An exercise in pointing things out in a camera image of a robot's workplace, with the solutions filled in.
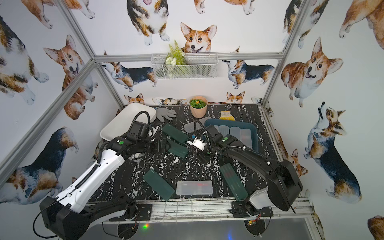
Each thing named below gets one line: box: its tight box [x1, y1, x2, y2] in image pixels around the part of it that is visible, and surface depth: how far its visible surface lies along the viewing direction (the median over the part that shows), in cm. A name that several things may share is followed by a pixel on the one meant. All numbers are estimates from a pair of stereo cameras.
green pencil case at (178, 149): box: [167, 139, 189, 159], surface depth 95 cm
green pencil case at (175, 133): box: [161, 123, 189, 144], surface depth 105 cm
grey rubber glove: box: [156, 107, 177, 123], surface depth 115 cm
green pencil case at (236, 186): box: [220, 163, 249, 201], surface depth 83 cm
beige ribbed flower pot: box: [189, 95, 208, 119], surface depth 109 cm
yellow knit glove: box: [219, 110, 236, 121], surface depth 116 cm
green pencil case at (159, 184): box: [142, 169, 176, 201], surface depth 83 cm
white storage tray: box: [100, 102, 157, 142], surface depth 106 cm
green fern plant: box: [165, 39, 187, 78], surface depth 86 cm
